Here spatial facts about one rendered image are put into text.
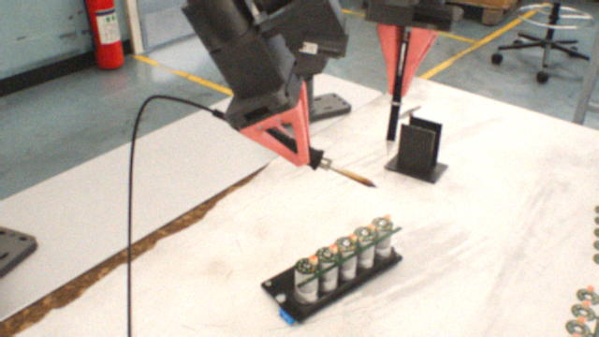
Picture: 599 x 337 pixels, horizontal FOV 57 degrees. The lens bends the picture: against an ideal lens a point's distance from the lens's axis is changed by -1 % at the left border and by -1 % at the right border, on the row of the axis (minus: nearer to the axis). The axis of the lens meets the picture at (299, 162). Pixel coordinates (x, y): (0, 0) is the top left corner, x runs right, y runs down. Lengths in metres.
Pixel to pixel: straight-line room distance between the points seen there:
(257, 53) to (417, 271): 0.33
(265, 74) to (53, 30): 2.81
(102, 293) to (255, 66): 0.32
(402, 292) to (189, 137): 0.47
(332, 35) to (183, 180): 0.40
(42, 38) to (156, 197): 2.52
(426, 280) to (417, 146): 0.24
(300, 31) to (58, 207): 0.46
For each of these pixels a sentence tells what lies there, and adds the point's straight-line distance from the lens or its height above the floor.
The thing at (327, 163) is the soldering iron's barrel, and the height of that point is 0.89.
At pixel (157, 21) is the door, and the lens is 3.60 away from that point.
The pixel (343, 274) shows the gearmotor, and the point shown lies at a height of 0.78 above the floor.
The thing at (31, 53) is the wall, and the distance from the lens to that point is 3.27.
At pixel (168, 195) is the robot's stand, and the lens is 0.82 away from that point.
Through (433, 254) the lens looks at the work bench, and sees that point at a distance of 0.72.
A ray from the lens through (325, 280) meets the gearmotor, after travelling 0.61.
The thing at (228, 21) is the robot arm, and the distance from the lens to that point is 0.54.
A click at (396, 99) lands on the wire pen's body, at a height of 0.95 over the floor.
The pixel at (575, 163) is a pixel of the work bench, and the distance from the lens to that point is 0.97.
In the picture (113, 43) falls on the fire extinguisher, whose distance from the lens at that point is 3.28.
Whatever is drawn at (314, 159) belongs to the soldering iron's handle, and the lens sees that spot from 0.60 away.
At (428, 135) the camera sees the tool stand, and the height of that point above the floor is 0.82.
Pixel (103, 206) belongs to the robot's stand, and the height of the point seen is 0.75.
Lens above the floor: 1.21
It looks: 32 degrees down
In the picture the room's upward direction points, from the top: straight up
